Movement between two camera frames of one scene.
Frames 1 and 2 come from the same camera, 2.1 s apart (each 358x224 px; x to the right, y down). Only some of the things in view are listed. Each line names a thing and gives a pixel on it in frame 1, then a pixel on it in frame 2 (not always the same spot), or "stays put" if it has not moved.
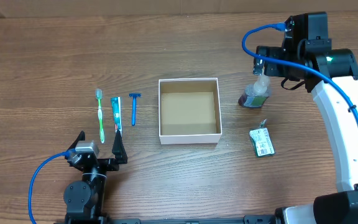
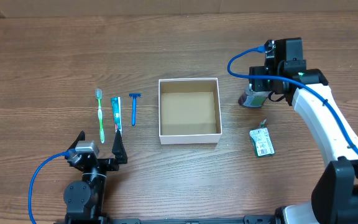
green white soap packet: x=263 y=144 stays put
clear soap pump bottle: x=256 y=94 stays put
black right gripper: x=270 y=66 -> x=258 y=83
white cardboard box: x=189 y=111 stays put
